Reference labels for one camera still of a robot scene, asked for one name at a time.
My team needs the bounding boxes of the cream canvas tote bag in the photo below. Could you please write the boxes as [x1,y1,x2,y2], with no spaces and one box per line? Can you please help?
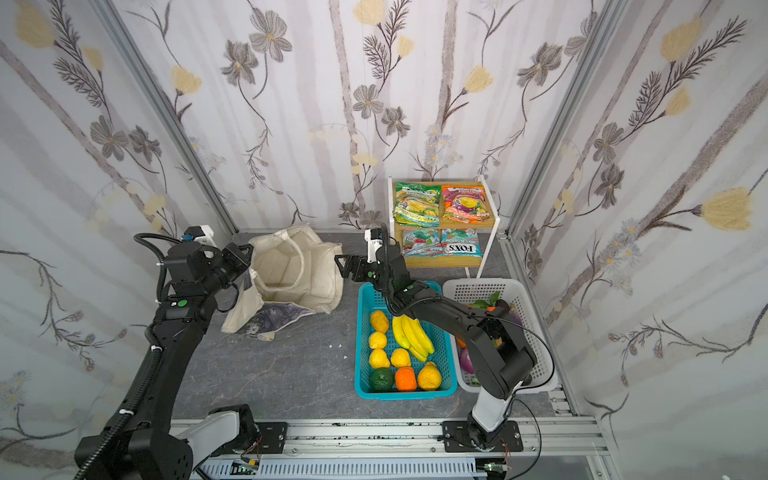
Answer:
[221,225,343,341]

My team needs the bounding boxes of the yellow banana bunch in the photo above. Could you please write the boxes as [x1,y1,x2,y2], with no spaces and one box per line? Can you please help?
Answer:
[392,315,435,363]

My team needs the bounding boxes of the green snack bag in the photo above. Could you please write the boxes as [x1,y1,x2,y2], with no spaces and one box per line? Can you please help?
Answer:
[394,182,442,228]

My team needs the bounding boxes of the yellow lemon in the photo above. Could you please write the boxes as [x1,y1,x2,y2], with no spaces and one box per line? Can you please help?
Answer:
[368,348,391,370]
[369,310,390,334]
[390,348,411,369]
[368,331,388,350]

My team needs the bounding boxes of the orange fruit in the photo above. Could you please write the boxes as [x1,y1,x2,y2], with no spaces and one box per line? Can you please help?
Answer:
[395,366,418,392]

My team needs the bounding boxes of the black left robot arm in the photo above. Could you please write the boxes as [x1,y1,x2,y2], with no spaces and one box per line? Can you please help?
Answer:
[74,233,253,479]

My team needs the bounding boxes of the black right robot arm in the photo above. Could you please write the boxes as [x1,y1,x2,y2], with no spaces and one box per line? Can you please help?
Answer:
[334,242,538,450]

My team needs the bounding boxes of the red green candy bag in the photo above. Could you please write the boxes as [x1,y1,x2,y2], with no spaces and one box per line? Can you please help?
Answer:
[402,228,444,257]

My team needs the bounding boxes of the Fox's candy bag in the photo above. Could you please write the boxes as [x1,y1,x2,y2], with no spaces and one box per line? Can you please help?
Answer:
[441,229,483,258]

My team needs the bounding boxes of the orange snack bag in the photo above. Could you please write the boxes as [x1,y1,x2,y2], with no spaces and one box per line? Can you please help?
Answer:
[441,185,491,224]

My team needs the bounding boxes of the yellow lemon top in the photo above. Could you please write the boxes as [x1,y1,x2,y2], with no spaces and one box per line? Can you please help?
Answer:
[369,310,390,334]

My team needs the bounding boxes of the white wooden shelf rack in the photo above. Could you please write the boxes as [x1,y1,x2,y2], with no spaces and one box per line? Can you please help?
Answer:
[387,176,500,278]

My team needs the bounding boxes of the teal plastic basket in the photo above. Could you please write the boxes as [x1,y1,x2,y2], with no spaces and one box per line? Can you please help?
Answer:
[354,284,457,401]

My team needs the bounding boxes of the green avocado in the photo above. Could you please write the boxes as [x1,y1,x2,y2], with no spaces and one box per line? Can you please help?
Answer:
[369,368,395,393]

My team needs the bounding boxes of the white plastic basket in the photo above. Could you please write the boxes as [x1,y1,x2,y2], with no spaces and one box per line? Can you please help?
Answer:
[443,278,560,394]

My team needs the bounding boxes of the large yellow citrus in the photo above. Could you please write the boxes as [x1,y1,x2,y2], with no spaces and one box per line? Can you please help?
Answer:
[417,362,443,391]

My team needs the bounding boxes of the purple onion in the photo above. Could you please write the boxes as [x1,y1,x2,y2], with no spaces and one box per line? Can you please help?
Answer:
[459,348,475,375]

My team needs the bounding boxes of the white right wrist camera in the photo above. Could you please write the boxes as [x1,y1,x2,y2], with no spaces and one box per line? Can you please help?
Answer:
[364,227,388,263]

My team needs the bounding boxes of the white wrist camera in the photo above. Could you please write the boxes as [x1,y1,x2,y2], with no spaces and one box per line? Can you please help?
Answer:
[364,227,388,263]
[181,225,216,247]

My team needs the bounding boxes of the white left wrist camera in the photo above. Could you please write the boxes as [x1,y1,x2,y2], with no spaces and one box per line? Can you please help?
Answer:
[181,225,216,247]

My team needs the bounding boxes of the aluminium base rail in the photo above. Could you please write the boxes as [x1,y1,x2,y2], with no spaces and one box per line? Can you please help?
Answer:
[192,417,621,479]

